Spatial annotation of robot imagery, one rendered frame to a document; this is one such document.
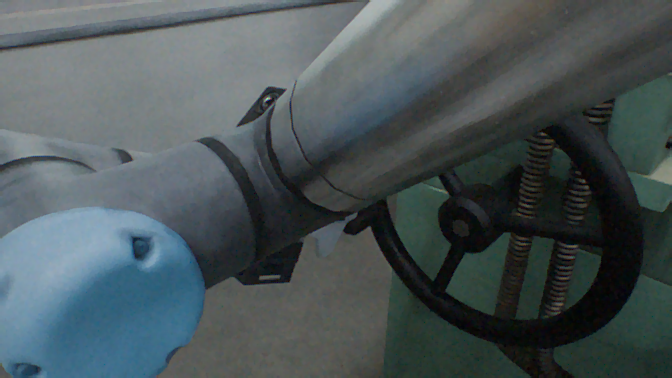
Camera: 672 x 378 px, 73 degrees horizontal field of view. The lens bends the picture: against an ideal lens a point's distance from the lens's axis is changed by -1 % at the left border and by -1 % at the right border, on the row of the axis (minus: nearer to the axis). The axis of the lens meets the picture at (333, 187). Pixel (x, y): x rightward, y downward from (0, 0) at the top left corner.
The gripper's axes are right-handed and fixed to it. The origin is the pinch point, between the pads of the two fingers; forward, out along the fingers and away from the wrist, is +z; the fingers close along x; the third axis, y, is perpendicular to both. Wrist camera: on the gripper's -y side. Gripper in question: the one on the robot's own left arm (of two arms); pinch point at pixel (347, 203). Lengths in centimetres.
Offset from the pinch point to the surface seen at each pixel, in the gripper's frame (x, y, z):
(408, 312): -8.0, 21.5, 37.6
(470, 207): 12.2, -4.2, 2.4
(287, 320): -58, 54, 62
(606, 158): 21.8, -11.4, 0.5
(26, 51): -115, -1, -6
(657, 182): 24.0, -11.5, 10.6
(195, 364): -63, 68, 37
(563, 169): 16.2, -10.4, 10.9
